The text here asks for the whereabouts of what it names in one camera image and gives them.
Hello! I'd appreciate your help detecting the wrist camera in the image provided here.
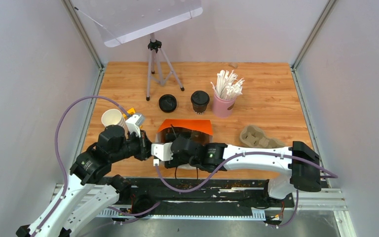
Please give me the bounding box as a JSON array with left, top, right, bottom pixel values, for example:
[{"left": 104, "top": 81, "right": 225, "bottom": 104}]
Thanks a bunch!
[
  {"left": 125, "top": 113, "right": 145, "bottom": 138},
  {"left": 151, "top": 142, "right": 173, "bottom": 166}
]

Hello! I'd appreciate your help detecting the black cup lid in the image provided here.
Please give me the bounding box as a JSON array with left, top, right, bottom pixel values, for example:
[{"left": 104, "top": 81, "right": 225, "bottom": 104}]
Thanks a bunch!
[{"left": 190, "top": 90, "right": 210, "bottom": 106}]

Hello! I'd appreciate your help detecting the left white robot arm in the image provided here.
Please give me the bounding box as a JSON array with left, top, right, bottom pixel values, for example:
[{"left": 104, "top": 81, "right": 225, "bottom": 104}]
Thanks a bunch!
[{"left": 16, "top": 125, "right": 152, "bottom": 237}]

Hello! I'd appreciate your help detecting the grey tripod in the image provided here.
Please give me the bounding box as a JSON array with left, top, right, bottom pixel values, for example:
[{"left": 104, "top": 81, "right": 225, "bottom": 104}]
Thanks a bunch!
[{"left": 146, "top": 33, "right": 185, "bottom": 101}]

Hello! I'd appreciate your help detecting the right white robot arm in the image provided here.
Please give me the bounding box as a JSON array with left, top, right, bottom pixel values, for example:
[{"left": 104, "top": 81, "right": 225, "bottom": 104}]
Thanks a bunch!
[{"left": 152, "top": 136, "right": 321, "bottom": 206}]

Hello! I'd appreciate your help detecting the purple cable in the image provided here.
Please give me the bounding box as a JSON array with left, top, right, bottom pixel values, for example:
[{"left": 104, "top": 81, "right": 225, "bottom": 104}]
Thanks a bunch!
[
  {"left": 29, "top": 95, "right": 161, "bottom": 237},
  {"left": 155, "top": 151, "right": 339, "bottom": 229}
]

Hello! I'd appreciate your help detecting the stack of paper cups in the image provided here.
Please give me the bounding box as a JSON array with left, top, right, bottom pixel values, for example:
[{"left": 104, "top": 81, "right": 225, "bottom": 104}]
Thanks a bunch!
[{"left": 101, "top": 109, "right": 128, "bottom": 132}]

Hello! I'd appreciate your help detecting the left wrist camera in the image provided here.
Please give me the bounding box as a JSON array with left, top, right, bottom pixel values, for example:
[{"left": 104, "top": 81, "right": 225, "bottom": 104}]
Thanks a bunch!
[{"left": 125, "top": 113, "right": 145, "bottom": 138}]

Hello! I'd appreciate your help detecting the stack of black lids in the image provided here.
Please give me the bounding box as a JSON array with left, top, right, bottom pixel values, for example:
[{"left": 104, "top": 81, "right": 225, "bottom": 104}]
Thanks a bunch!
[{"left": 158, "top": 94, "right": 177, "bottom": 113}]

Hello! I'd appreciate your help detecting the cardboard cup carrier tray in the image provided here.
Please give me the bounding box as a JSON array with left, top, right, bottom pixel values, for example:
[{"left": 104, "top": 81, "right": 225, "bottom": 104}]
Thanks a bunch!
[{"left": 239, "top": 125, "right": 286, "bottom": 149}]

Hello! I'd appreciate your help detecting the black paper coffee cup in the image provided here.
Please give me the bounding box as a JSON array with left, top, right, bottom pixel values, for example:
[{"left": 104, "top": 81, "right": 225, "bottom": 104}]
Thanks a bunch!
[{"left": 192, "top": 102, "right": 209, "bottom": 115}]

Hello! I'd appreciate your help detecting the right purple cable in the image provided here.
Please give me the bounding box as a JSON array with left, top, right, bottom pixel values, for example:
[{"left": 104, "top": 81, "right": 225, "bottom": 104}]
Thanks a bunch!
[{"left": 155, "top": 151, "right": 339, "bottom": 229}]

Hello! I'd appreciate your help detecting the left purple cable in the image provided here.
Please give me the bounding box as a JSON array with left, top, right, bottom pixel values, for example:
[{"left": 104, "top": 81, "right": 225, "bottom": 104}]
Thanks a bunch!
[{"left": 29, "top": 95, "right": 161, "bottom": 237}]

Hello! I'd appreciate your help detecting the white reflector board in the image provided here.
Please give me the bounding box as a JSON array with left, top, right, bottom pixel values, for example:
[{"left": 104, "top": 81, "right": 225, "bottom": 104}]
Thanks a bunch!
[{"left": 74, "top": 0, "right": 203, "bottom": 48}]

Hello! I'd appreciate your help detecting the yellow triangular plastic stand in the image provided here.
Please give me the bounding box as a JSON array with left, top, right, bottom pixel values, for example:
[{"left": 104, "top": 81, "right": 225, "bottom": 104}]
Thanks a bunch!
[{"left": 123, "top": 108, "right": 136, "bottom": 119}]

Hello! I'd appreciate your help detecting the bundle of wrapped straws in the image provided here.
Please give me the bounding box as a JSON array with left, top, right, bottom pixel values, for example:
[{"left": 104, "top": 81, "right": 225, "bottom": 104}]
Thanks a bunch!
[{"left": 210, "top": 70, "right": 245, "bottom": 100}]

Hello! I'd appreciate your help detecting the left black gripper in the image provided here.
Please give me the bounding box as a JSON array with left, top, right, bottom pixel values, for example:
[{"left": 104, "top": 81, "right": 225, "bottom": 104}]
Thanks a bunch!
[{"left": 111, "top": 128, "right": 153, "bottom": 162}]

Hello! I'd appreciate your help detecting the pink straw holder cup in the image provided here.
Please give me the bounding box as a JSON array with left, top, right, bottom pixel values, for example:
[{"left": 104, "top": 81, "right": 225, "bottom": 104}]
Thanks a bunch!
[{"left": 212, "top": 93, "right": 236, "bottom": 118}]

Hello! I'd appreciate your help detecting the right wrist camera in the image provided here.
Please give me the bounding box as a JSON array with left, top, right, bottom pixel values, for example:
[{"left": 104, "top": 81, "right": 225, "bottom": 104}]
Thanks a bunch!
[{"left": 151, "top": 142, "right": 173, "bottom": 166}]

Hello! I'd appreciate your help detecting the orange paper bag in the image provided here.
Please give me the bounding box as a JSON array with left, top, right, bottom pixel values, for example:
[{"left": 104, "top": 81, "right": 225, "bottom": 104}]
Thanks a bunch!
[{"left": 154, "top": 119, "right": 215, "bottom": 172}]

